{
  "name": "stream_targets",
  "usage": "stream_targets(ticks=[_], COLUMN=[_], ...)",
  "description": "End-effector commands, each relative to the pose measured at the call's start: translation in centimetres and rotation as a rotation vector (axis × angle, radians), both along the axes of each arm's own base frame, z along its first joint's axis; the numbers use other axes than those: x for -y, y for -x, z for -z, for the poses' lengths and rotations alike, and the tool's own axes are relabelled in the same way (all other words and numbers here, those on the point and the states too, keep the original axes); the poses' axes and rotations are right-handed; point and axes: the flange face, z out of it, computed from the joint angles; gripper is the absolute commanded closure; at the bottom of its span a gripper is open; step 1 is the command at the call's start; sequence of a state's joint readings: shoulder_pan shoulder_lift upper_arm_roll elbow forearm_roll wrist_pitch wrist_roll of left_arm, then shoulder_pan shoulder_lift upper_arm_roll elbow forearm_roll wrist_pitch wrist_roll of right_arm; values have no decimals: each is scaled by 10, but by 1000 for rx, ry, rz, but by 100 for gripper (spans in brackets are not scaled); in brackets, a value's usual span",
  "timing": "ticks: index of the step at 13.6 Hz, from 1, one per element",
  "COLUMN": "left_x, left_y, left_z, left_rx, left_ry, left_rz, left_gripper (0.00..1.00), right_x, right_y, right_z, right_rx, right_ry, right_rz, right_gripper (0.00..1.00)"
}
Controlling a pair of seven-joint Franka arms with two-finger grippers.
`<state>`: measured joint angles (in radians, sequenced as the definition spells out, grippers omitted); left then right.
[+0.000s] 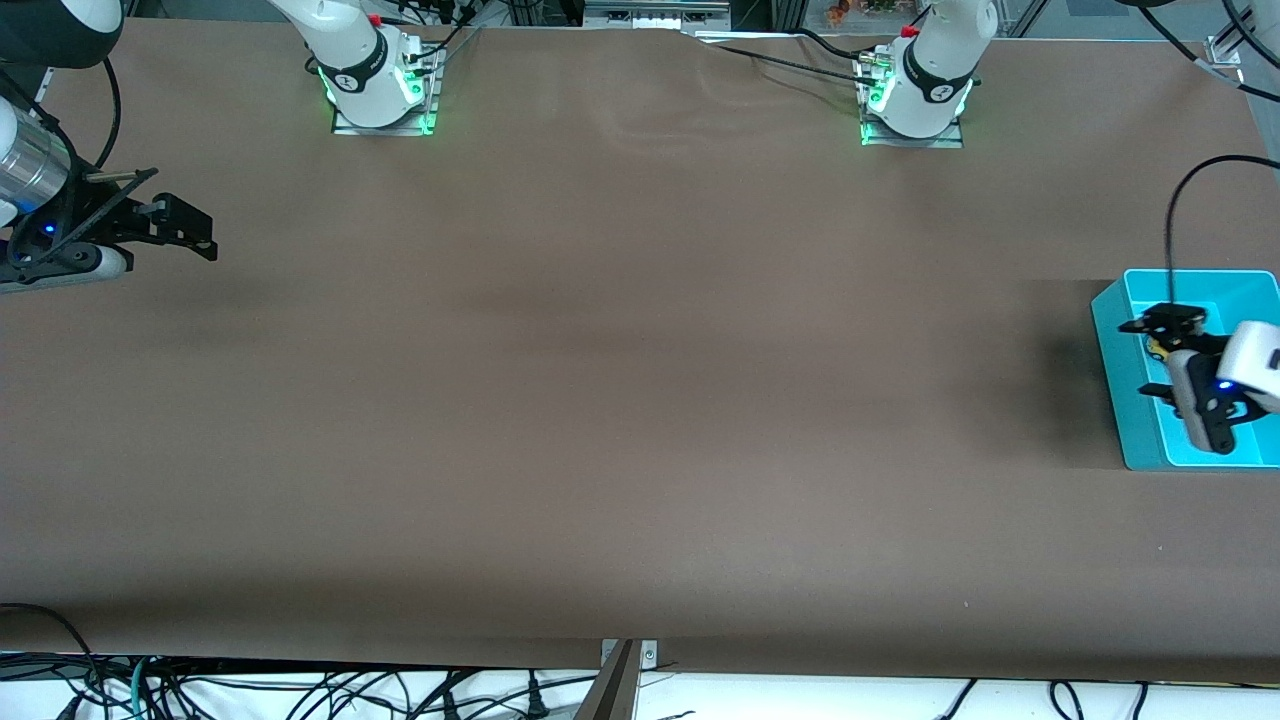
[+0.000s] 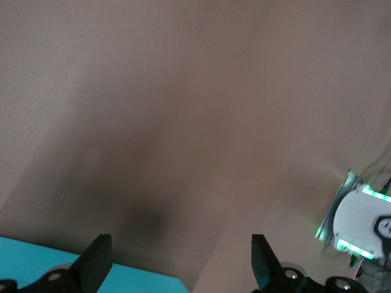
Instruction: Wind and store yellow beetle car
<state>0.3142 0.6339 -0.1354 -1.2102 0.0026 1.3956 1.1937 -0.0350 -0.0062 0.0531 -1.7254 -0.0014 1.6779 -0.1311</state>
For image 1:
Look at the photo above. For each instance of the teal plastic bin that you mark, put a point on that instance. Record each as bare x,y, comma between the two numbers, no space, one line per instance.
1130,420

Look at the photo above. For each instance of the aluminium frame profile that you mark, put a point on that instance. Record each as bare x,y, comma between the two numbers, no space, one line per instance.
44,84
1228,50

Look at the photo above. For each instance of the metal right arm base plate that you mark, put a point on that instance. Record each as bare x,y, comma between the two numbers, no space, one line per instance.
385,130

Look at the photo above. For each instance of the grey diagonal metal bar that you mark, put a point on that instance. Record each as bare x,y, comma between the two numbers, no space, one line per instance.
612,690

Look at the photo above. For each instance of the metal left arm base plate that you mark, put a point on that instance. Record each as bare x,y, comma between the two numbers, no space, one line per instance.
910,143

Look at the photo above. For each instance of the orange background item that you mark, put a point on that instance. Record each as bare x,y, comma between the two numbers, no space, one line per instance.
837,12

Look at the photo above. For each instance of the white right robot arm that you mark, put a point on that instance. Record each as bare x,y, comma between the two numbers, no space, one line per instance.
350,60

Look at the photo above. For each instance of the grey background device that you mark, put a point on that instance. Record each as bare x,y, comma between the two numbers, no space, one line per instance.
655,14

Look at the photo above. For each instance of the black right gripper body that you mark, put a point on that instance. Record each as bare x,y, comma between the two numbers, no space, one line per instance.
88,216

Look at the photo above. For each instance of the small metal table bracket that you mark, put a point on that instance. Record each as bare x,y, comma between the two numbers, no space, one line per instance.
648,655

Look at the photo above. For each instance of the aluminium background post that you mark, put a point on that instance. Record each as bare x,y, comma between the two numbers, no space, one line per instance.
788,14

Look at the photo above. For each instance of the yellow beetle toy car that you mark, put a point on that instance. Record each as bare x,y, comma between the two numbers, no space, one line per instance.
1155,348

